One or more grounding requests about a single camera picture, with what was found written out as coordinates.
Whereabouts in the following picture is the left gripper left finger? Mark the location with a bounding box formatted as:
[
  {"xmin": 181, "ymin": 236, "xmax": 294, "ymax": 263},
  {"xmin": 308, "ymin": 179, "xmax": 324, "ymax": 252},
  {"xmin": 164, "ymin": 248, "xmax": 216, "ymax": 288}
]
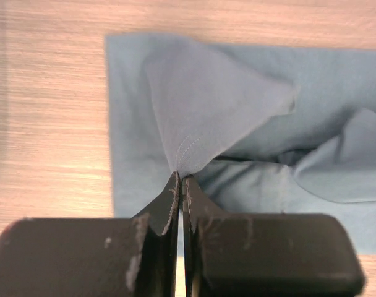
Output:
[{"xmin": 0, "ymin": 173, "xmax": 179, "ymax": 296}]

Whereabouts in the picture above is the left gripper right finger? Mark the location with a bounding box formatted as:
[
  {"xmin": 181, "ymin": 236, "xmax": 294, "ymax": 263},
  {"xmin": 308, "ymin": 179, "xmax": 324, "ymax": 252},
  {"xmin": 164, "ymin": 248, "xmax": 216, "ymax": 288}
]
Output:
[{"xmin": 182, "ymin": 176, "xmax": 365, "ymax": 296}]

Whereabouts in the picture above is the blue-grey t-shirt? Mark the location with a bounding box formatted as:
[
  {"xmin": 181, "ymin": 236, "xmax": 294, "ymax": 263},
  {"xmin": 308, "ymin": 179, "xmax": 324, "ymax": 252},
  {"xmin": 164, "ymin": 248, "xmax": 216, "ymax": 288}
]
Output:
[{"xmin": 105, "ymin": 33, "xmax": 376, "ymax": 254}]

